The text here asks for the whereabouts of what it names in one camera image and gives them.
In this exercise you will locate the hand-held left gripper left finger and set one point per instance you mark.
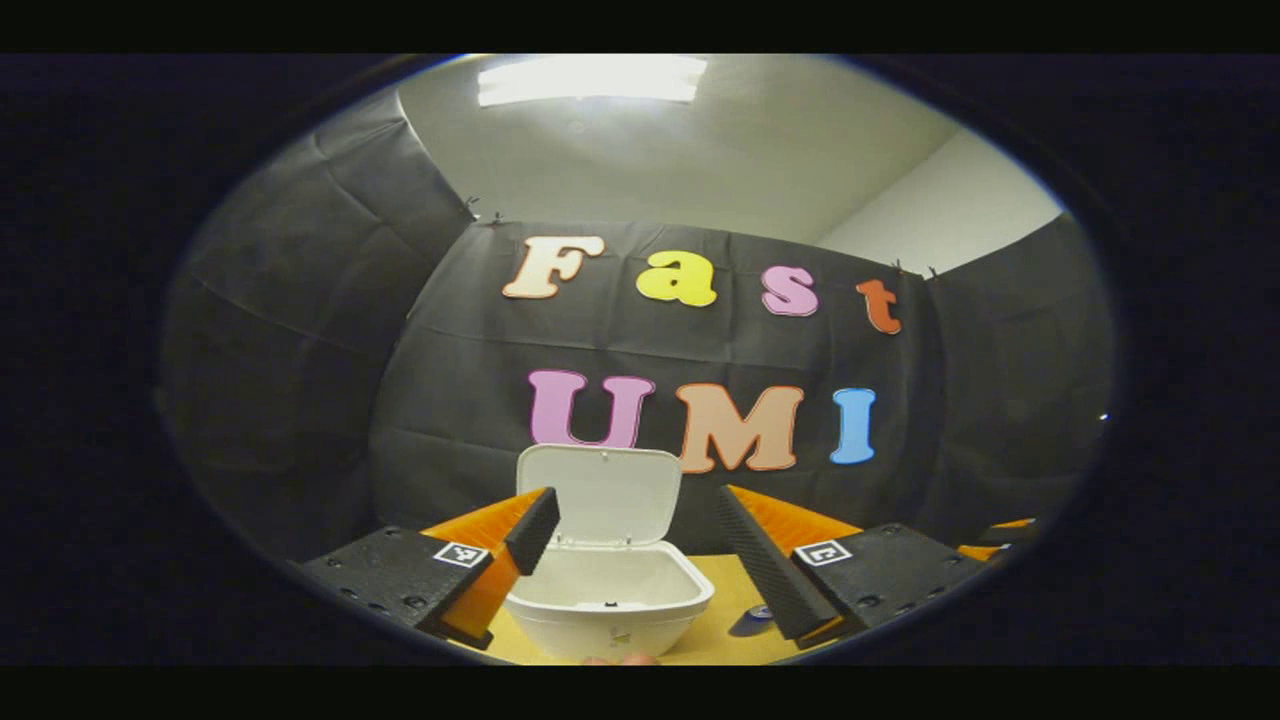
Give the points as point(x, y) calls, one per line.
point(400, 575)

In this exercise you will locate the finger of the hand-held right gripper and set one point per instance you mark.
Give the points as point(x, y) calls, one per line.
point(1018, 522)
point(1000, 538)

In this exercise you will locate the white desktop garbage bin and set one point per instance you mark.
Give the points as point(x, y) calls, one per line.
point(610, 590)

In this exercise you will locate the ceiling light panel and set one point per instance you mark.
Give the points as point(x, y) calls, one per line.
point(590, 80)

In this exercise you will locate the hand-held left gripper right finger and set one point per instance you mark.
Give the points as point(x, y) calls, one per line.
point(770, 575)

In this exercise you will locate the blue pop can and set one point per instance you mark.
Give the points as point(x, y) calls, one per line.
point(760, 611)

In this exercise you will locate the black backdrop cloth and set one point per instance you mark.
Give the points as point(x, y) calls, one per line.
point(460, 350)

